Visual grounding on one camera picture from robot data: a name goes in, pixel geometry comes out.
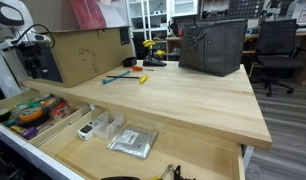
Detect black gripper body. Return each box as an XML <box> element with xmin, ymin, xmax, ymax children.
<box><xmin>18</xmin><ymin>43</ymin><xmax>50</xmax><ymax>70</ymax></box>

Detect orange tape roll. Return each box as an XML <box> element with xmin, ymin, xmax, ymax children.
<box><xmin>18</xmin><ymin>106</ymin><xmax>45</xmax><ymax>123</ymax></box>

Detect red tape roll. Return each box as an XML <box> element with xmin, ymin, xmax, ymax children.
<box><xmin>52</xmin><ymin>102</ymin><xmax>70</xmax><ymax>113</ymax></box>

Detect clear tape roll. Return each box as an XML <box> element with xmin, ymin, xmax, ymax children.
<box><xmin>11</xmin><ymin>103</ymin><xmax>29</xmax><ymax>116</ymax></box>

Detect large black tape roll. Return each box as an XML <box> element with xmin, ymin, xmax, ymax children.
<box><xmin>12</xmin><ymin>110</ymin><xmax>51</xmax><ymax>130</ymax></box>

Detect teal tape roll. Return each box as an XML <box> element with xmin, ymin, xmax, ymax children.
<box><xmin>2</xmin><ymin>118</ymin><xmax>19</xmax><ymax>128</ymax></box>

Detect white wooden tape drawer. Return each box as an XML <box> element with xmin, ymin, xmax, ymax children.
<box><xmin>0</xmin><ymin>88</ymin><xmax>93</xmax><ymax>158</ymax></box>

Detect purple tape roll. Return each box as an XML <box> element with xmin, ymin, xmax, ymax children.
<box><xmin>21</xmin><ymin>126</ymin><xmax>40</xmax><ymax>141</ymax></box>

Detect white wooden parts drawer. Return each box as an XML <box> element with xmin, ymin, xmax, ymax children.
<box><xmin>22</xmin><ymin>106</ymin><xmax>246</xmax><ymax>180</ymax></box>

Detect blue stick tool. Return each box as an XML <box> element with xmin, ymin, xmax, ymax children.
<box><xmin>101</xmin><ymin>70</ymin><xmax>131</xmax><ymax>85</ymax></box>

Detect white handheld meter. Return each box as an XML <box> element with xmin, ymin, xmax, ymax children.
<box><xmin>77</xmin><ymin>123</ymin><xmax>95</xmax><ymax>141</ymax></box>

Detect clear plastic box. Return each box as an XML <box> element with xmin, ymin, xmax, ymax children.
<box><xmin>92</xmin><ymin>111</ymin><xmax>125</xmax><ymax>140</ymax></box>

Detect small black box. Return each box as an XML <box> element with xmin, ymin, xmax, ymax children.
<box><xmin>122</xmin><ymin>56</ymin><xmax>138</xmax><ymax>68</ymax></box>

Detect orange screwdriver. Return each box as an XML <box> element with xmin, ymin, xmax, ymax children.
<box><xmin>131</xmin><ymin>65</ymin><xmax>155</xmax><ymax>73</ymax></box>

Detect black tool stand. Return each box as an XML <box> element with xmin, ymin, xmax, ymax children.
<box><xmin>141</xmin><ymin>39</ymin><xmax>168</xmax><ymax>68</ymax></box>

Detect labelled plastic bag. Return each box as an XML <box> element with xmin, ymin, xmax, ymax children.
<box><xmin>106</xmin><ymin>125</ymin><xmax>159</xmax><ymax>160</ymax></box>

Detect white shelf unit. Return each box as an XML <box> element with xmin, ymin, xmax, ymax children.
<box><xmin>126</xmin><ymin>0</ymin><xmax>201</xmax><ymax>42</ymax></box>

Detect black pliers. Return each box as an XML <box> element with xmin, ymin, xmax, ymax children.
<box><xmin>147</xmin><ymin>163</ymin><xmax>197</xmax><ymax>180</ymax></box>

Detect grey tote bag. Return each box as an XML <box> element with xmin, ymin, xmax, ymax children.
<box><xmin>178</xmin><ymin>18</ymin><xmax>249</xmax><ymax>78</ymax></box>

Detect black pegboard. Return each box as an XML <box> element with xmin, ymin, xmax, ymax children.
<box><xmin>227</xmin><ymin>0</ymin><xmax>266</xmax><ymax>20</ymax></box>

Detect black office chair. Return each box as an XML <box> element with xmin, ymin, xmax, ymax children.
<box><xmin>249</xmin><ymin>18</ymin><xmax>306</xmax><ymax>98</ymax></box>

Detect white printed carton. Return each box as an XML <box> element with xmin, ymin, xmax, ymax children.
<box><xmin>286</xmin><ymin>0</ymin><xmax>306</xmax><ymax>28</ymax></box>

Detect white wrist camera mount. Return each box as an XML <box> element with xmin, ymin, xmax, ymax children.
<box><xmin>24</xmin><ymin>32</ymin><xmax>53</xmax><ymax>46</ymax></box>

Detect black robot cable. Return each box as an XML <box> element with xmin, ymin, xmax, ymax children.
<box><xmin>12</xmin><ymin>23</ymin><xmax>56</xmax><ymax>50</ymax></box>

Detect yellow-handled hex key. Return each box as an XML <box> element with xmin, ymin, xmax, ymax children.
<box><xmin>106</xmin><ymin>73</ymin><xmax>149</xmax><ymax>85</ymax></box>

